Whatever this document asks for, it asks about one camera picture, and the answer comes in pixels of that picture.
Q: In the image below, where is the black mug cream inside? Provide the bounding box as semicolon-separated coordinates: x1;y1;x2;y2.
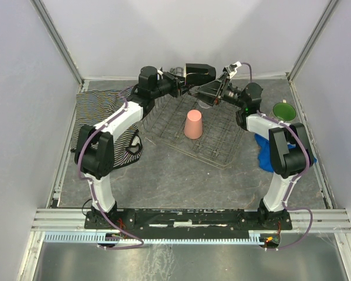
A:
185;63;216;87

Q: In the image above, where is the salmon pink plastic cup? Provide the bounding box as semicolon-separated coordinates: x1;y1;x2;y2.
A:
184;109;202;139

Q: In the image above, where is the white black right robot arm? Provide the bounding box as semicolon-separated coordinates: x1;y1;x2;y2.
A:
188;62;314;226

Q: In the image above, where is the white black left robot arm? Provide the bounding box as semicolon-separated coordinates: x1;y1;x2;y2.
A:
75;66;187;226

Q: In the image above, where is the christmas mug green inside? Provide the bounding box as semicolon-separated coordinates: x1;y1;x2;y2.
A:
271;102;297;122

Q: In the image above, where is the blue microfibre cloth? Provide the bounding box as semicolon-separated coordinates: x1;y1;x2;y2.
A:
255;128;315;179

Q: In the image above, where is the striped cloth garment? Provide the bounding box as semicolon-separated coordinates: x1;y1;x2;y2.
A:
70;88;143;169

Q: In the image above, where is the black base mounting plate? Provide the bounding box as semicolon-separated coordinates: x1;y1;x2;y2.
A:
84;208;293;232

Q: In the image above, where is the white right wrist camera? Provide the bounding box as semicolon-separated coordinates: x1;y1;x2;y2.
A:
225;61;242;79

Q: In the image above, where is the grey wire dish rack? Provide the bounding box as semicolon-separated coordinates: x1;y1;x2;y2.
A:
140;94;243;169

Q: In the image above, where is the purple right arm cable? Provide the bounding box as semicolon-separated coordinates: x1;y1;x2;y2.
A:
241;62;314;251

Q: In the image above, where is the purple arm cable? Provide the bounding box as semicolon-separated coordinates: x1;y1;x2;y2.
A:
241;62;314;251
77;85;144;251

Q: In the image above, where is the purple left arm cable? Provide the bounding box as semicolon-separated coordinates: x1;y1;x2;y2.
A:
77;85;144;251

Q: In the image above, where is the light blue cable duct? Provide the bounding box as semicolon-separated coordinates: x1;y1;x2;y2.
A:
43;231;265;244

